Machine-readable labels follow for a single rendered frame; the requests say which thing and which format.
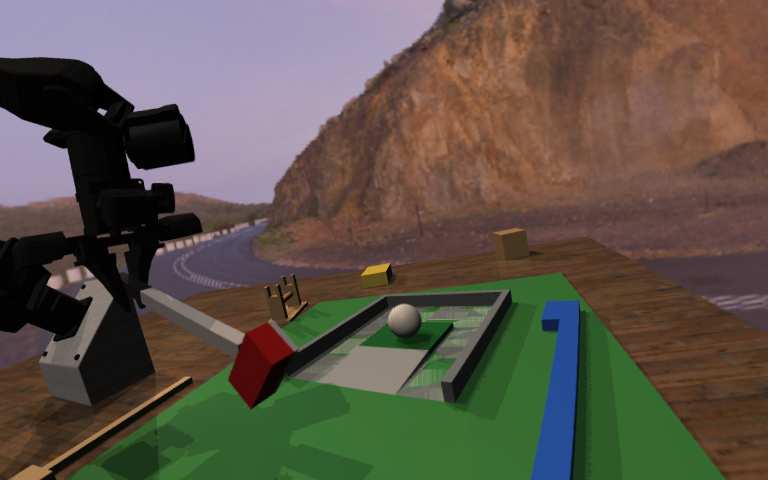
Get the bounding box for beige ball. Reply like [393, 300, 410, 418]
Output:
[388, 305, 422, 338]

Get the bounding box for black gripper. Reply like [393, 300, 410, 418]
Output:
[12, 172, 203, 313]

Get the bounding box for yellow block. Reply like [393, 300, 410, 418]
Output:
[361, 263, 393, 288]

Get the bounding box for brown cube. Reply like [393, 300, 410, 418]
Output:
[492, 228, 530, 261]

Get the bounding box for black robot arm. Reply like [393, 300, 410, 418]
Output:
[0, 57, 195, 342]

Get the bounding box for green flat mat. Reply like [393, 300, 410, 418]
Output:
[65, 273, 726, 480]

